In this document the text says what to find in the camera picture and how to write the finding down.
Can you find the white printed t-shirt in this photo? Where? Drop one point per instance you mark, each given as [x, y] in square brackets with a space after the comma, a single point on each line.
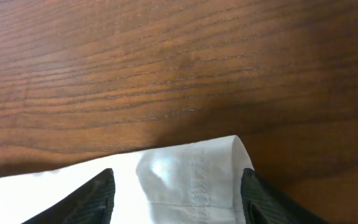
[191, 183]

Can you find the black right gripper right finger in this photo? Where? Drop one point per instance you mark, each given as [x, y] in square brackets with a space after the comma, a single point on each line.
[264, 204]

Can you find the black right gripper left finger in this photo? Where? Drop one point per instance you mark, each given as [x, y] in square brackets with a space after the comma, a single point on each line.
[92, 203]

